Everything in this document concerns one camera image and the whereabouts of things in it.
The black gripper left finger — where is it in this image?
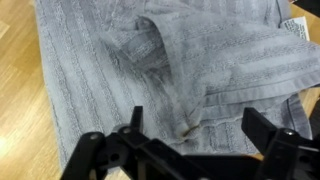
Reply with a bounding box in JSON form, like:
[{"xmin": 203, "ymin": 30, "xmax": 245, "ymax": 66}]
[{"xmin": 60, "ymin": 105, "xmax": 188, "ymax": 180}]

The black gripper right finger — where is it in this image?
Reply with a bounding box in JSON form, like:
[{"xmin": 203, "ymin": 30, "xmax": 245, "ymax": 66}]
[{"xmin": 241, "ymin": 107, "xmax": 320, "ymax": 180}]

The grey ribbed towel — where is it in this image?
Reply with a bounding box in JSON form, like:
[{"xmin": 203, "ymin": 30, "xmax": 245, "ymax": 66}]
[{"xmin": 34, "ymin": 0, "xmax": 320, "ymax": 169}]

